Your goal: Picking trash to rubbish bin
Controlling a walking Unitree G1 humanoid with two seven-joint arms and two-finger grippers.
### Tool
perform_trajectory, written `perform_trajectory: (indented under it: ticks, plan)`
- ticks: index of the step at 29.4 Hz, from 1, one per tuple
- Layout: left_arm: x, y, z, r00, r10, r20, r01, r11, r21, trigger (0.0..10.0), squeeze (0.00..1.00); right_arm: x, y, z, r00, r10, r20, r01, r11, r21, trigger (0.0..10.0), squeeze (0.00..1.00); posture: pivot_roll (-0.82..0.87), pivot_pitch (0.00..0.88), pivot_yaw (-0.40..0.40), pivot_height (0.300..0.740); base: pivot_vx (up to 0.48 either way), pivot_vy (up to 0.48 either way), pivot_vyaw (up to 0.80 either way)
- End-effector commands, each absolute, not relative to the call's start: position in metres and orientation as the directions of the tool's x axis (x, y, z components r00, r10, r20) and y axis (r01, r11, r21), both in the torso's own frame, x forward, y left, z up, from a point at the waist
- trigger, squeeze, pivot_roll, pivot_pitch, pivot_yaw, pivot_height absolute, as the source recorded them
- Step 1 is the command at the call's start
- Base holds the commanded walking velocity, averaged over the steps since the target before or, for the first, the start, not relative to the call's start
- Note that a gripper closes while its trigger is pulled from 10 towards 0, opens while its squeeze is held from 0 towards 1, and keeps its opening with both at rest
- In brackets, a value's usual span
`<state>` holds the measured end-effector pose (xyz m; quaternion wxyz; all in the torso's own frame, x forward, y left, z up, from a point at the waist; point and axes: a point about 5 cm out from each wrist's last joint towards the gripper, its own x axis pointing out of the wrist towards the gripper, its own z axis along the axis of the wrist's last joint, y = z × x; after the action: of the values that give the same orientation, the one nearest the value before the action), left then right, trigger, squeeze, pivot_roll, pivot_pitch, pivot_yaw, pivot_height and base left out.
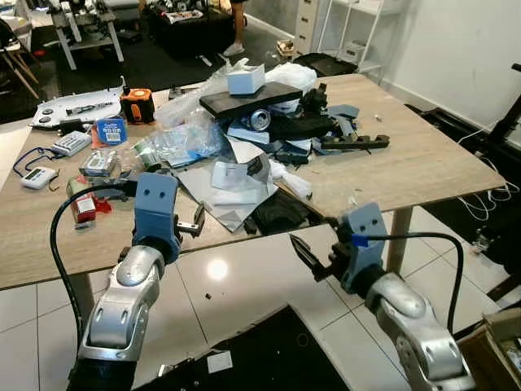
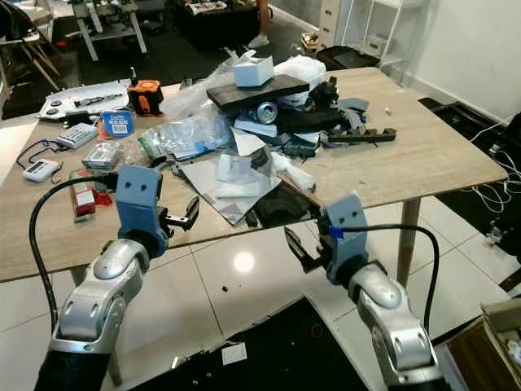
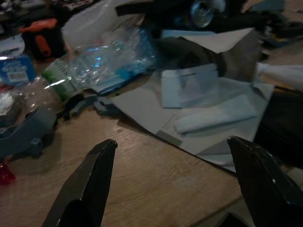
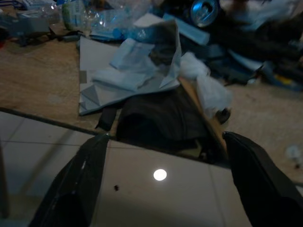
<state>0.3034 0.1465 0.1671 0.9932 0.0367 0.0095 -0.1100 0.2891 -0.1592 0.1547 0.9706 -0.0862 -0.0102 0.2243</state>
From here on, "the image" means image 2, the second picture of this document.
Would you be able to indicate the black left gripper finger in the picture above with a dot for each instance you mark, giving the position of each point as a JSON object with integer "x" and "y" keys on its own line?
{"x": 193, "y": 212}
{"x": 179, "y": 234}

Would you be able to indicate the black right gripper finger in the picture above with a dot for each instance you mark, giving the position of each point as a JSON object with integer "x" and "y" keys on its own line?
{"x": 297, "y": 246}
{"x": 311, "y": 269}

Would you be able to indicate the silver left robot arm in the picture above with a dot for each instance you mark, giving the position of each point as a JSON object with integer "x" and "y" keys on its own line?
{"x": 94, "y": 305}

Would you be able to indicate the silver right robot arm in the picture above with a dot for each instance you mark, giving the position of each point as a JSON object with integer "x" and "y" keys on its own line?
{"x": 399, "y": 326}

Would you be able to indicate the brown cardboard rubbish box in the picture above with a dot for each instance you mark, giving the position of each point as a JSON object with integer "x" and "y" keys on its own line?
{"x": 484, "y": 346}

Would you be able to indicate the grey paper sheet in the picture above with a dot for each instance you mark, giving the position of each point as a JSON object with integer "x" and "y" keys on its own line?
{"x": 232, "y": 199}

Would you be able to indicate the black crumpled bag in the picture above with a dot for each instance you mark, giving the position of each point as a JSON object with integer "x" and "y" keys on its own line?
{"x": 281, "y": 208}

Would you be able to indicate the white rolled wrapper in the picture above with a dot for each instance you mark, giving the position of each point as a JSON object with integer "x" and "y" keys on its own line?
{"x": 297, "y": 173}

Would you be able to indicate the clear crumpled plastic bag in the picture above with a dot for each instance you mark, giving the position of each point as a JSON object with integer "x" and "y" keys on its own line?
{"x": 187, "y": 130}

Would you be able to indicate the black floor mat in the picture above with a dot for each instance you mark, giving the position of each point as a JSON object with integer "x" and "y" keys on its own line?
{"x": 293, "y": 350}

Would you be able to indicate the wooden table leg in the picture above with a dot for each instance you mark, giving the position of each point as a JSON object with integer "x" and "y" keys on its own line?
{"x": 409, "y": 240}

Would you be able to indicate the red snack pack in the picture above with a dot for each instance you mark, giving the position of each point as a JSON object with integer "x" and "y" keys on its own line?
{"x": 83, "y": 199}

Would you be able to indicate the silver foil packet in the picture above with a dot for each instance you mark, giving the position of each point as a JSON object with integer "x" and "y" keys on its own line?
{"x": 102, "y": 155}

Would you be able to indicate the white paper scrap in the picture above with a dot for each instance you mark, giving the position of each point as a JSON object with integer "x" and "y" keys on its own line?
{"x": 234, "y": 353}

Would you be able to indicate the blue and white box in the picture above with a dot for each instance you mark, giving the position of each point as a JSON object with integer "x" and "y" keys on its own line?
{"x": 118, "y": 123}

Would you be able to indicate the silver drink can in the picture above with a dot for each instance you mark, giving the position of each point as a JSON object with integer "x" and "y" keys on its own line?
{"x": 266, "y": 112}

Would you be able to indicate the orange and black device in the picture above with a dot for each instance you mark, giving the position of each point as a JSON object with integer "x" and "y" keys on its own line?
{"x": 144, "y": 98}

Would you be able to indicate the black power strip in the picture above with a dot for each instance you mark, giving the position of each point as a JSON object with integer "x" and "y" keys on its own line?
{"x": 362, "y": 136}

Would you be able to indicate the flat black board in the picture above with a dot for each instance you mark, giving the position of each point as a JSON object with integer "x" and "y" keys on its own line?
{"x": 248, "y": 95}

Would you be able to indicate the white keypad device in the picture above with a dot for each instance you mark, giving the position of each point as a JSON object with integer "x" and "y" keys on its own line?
{"x": 77, "y": 135}

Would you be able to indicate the light wooden table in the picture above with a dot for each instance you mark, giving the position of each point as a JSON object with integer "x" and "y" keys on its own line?
{"x": 415, "y": 155}

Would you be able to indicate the white handheld meter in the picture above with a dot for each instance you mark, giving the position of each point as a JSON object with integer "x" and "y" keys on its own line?
{"x": 41, "y": 170}

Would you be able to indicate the blue-grey plastic part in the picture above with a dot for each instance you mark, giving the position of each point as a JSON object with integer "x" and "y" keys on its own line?
{"x": 352, "y": 112}

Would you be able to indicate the small white box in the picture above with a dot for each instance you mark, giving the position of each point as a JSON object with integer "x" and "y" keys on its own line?
{"x": 252, "y": 73}

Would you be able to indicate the white plastic panel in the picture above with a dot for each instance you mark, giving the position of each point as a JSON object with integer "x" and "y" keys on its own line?
{"x": 85, "y": 99}

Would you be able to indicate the black bulky gadget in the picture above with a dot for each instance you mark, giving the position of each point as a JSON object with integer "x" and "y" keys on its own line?
{"x": 324, "y": 91}

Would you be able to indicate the white plastic bag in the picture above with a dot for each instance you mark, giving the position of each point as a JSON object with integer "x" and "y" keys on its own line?
{"x": 301, "y": 69}

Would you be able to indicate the black low table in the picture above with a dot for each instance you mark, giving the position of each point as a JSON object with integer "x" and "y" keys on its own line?
{"x": 212, "y": 23}

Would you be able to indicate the black floor bag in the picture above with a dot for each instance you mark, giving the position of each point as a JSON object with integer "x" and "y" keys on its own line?
{"x": 346, "y": 59}

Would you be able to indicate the person's bare leg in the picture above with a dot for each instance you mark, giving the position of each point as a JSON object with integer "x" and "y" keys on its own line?
{"x": 260, "y": 20}

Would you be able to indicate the small brown floor box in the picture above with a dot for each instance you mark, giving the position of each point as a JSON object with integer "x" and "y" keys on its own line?
{"x": 310, "y": 41}

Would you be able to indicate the grey metal workbench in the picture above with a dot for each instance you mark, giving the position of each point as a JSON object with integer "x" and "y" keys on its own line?
{"x": 106, "y": 24}

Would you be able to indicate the wooden chair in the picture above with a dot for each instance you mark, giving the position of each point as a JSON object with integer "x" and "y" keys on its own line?
{"x": 28, "y": 53}

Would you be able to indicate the white shelf unit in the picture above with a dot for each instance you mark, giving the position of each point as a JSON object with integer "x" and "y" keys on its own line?
{"x": 366, "y": 28}

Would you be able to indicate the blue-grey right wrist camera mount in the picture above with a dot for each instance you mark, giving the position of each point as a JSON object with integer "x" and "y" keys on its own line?
{"x": 343, "y": 236}

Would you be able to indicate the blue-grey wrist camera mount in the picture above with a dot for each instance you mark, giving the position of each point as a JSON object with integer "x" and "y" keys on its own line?
{"x": 140, "y": 204}
{"x": 343, "y": 236}

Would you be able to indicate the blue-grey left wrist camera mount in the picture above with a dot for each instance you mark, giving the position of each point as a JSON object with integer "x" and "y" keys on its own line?
{"x": 140, "y": 204}

